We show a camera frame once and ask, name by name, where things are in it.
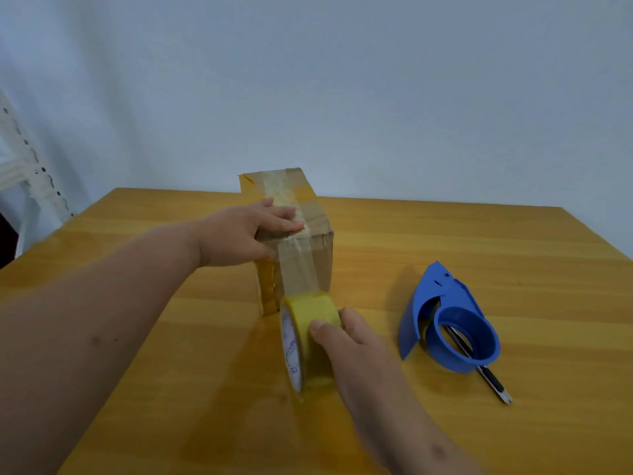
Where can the person's left forearm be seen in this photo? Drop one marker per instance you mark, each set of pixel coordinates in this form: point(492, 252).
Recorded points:
point(94, 336)

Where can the person's right hand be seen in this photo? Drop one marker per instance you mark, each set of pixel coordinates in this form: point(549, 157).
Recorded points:
point(361, 363)

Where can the person's right forearm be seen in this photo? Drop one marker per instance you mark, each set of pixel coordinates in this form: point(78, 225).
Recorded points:
point(420, 442)

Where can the blue plastic tape dispenser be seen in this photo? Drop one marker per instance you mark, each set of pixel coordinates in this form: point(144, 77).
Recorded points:
point(465, 336)

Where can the white perforated metal shelf frame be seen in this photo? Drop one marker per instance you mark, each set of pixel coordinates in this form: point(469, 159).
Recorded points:
point(29, 178)

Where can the yellow packing tape roll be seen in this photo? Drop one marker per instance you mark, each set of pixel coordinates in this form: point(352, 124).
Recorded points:
point(306, 311)

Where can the taped brown cardboard box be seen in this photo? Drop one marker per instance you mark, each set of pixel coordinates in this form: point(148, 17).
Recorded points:
point(311, 242)

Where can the person's right thumb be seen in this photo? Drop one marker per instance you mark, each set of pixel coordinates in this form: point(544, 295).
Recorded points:
point(325, 336)

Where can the person's left thumb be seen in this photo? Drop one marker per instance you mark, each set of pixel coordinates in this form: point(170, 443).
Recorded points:
point(263, 252)

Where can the person's left middle finger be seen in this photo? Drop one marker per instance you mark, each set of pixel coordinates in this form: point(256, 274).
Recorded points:
point(281, 213)

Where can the person's left hand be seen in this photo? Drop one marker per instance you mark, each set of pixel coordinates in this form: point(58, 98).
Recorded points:
point(228, 238)

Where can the black utility knife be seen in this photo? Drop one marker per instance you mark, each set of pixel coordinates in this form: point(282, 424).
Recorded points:
point(489, 378)

